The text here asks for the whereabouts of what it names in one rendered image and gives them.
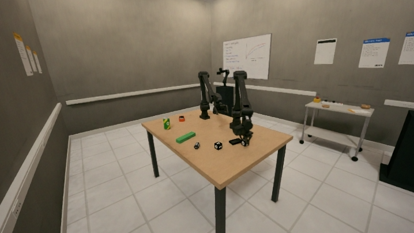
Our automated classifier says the green drink can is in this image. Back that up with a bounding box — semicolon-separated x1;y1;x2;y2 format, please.
163;117;171;130

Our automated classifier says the green rectangular bar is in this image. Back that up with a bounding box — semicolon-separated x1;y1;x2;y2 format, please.
176;131;195;144

